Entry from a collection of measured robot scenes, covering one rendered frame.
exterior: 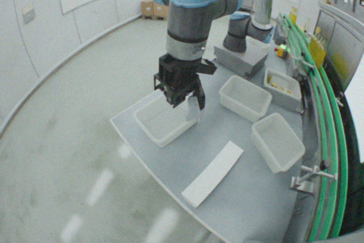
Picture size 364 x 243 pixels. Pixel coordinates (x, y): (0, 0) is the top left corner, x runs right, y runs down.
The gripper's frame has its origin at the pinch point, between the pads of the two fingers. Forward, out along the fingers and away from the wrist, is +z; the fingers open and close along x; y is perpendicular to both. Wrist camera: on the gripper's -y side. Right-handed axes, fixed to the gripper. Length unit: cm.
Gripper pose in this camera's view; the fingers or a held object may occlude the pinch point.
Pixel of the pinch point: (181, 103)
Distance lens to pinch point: 47.2
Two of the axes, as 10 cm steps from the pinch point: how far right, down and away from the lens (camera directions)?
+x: 7.0, 6.3, -3.4
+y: -7.1, 5.3, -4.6
